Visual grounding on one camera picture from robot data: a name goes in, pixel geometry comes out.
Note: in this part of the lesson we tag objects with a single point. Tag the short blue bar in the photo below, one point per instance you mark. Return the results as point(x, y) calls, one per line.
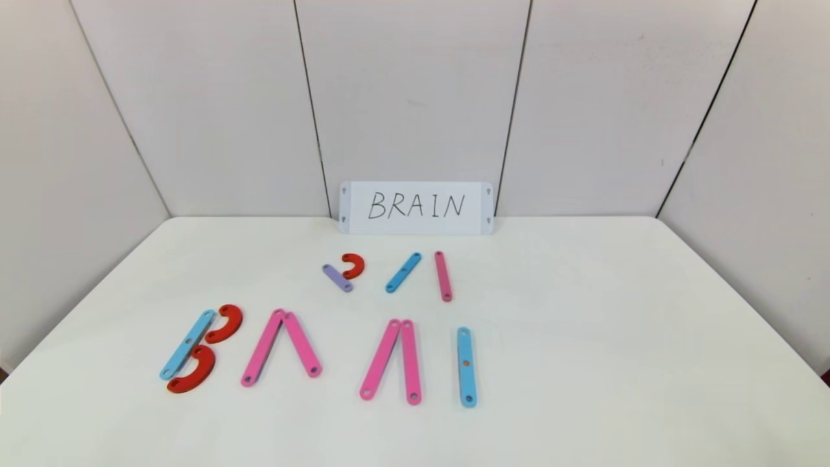
point(403, 272)

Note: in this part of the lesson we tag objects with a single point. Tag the blue bar with orange underside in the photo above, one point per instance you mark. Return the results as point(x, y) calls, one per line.
point(467, 350)

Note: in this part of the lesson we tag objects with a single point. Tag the small red C piece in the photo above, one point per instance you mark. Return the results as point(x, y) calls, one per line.
point(360, 264)

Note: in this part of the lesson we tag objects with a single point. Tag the long blue bar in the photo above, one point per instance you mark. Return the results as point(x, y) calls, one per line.
point(188, 344)

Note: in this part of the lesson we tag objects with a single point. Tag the large red C piece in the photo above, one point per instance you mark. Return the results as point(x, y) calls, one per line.
point(206, 375)

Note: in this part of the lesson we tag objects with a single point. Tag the white BRAIN sign card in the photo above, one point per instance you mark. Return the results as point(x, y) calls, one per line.
point(476, 207)

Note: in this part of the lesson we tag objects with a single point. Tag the short purple bar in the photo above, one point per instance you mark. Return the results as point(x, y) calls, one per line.
point(337, 277)

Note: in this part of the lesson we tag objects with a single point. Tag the long pink bar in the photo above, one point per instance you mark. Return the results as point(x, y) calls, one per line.
point(302, 345)
point(410, 362)
point(262, 348)
point(380, 359)

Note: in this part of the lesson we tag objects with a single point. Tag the medium red C piece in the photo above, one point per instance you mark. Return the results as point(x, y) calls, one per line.
point(237, 322)

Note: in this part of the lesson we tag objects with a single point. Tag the thin dark pink bar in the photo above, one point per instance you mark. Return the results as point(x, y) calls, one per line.
point(443, 276)

